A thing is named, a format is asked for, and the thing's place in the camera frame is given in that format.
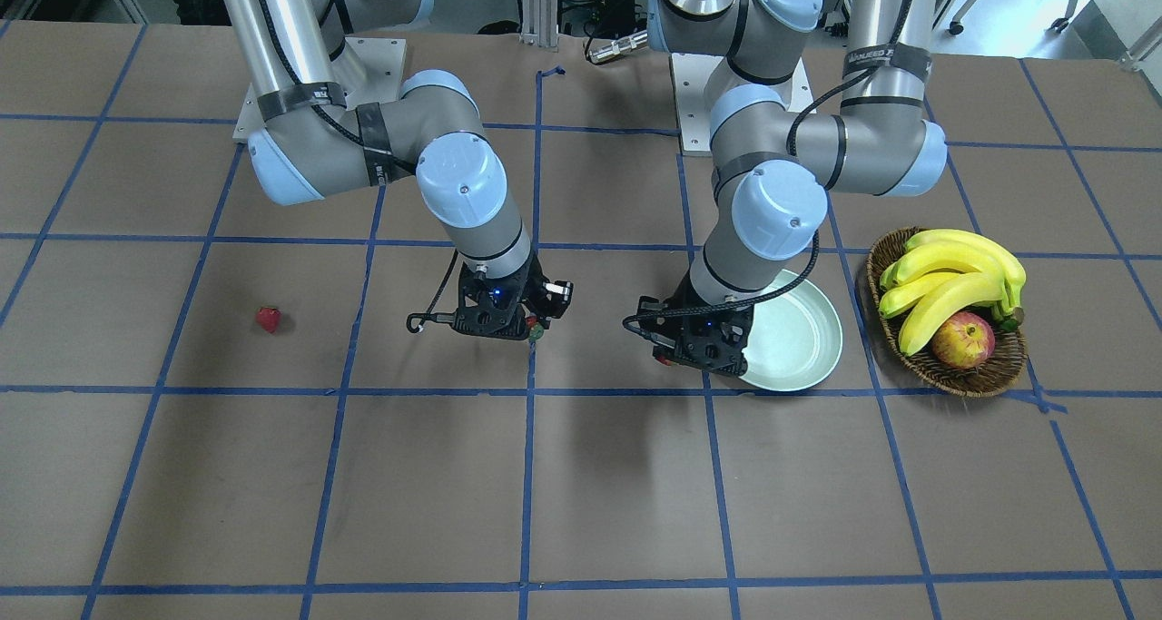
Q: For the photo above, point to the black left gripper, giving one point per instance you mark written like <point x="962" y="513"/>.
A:
<point x="742" y="328"/>

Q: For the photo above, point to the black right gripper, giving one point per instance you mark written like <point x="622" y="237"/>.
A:
<point x="534" y="286"/>

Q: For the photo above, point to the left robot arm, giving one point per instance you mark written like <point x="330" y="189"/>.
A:
<point x="774" y="168"/>

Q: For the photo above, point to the light green plate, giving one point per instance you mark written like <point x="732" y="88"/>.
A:
<point x="795" y="342"/>

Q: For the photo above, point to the yellow banana bunch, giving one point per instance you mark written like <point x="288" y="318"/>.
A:
<point x="941" y="273"/>

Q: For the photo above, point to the red apple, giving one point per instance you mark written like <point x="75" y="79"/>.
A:
<point x="964" y="341"/>

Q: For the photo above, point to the silver metal connector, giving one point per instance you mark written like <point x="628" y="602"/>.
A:
<point x="616" y="49"/>

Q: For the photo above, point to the brown wicker basket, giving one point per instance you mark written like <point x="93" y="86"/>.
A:
<point x="996" y="375"/>

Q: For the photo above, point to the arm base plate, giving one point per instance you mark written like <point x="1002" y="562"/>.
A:
<point x="691" y="74"/>

